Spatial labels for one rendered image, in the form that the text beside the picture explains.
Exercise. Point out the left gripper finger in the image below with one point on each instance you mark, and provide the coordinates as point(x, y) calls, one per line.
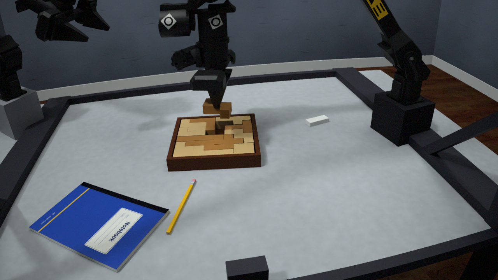
point(94, 20)
point(62, 30)

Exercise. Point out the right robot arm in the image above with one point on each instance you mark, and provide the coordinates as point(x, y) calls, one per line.
point(178, 19)

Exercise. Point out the white rectangular block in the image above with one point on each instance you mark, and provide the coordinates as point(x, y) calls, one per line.
point(317, 120)

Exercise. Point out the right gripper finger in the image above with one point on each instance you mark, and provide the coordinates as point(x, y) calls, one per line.
point(216, 96)
point(228, 72)

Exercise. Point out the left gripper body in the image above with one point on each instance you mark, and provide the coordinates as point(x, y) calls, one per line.
point(46, 18)

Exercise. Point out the blue notebook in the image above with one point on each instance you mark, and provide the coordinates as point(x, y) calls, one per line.
point(101, 225)

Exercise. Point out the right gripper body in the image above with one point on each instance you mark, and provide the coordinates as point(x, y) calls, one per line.
point(215, 59)

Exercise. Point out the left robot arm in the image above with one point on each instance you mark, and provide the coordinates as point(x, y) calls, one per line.
point(11, 57)

